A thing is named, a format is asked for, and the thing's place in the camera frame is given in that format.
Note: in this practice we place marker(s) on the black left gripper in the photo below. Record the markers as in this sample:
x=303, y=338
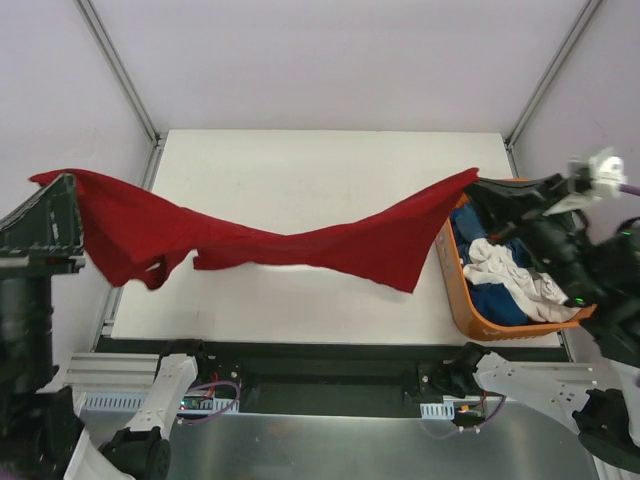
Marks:
x=38, y=257

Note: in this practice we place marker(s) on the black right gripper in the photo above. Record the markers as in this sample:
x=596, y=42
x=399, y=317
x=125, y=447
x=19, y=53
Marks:
x=542, y=220

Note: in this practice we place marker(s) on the red t-shirt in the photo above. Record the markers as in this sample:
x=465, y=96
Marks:
x=132, y=234

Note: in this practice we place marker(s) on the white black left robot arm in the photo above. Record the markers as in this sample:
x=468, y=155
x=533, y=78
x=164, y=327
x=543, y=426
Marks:
x=42, y=436

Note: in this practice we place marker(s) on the orange plastic laundry basket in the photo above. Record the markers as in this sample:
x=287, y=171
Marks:
x=466, y=317

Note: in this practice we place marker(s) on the white t-shirt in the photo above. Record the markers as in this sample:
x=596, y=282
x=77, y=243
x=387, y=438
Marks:
x=537, y=294

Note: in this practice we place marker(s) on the blue t-shirt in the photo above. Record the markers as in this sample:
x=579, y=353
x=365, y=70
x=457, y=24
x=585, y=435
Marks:
x=492, y=301

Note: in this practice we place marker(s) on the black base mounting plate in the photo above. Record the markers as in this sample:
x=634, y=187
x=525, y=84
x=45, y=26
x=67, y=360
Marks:
x=333, y=400

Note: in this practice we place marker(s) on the left aluminium frame post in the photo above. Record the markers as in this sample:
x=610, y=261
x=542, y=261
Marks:
x=107, y=47

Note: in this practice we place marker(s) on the aluminium frame post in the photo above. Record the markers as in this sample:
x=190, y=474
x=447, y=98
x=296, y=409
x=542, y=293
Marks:
x=577, y=30
x=107, y=47

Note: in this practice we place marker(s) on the aluminium front rail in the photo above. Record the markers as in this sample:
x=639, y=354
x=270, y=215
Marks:
x=136, y=372

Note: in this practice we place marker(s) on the left white cable duct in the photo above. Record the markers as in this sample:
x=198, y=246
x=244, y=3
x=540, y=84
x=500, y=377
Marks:
x=132, y=402

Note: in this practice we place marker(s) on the white cable duct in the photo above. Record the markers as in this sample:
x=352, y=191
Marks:
x=132, y=402
x=438, y=411

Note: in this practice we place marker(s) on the right aluminium frame post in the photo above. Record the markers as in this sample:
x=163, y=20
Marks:
x=577, y=30

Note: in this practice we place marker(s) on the right white cable duct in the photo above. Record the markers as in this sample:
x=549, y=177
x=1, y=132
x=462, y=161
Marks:
x=438, y=411

